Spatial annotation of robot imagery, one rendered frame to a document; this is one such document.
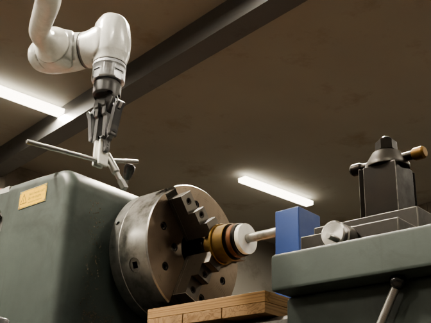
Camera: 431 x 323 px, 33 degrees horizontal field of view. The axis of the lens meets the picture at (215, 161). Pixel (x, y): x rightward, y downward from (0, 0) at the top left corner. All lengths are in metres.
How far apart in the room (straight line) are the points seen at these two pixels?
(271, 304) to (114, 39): 0.94
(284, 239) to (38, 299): 0.56
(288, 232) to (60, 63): 0.85
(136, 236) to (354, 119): 5.92
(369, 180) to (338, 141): 6.56
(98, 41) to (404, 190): 1.00
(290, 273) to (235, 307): 0.24
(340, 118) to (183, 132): 1.65
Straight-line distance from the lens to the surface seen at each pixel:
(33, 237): 1.75
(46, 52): 2.01
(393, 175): 1.31
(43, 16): 1.81
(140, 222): 1.63
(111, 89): 1.93
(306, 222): 1.51
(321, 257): 1.11
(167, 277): 1.63
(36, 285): 1.69
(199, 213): 1.65
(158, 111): 7.30
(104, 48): 1.98
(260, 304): 1.31
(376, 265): 1.05
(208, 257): 1.62
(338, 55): 6.34
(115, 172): 1.87
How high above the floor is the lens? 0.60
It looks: 23 degrees up
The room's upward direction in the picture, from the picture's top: 2 degrees clockwise
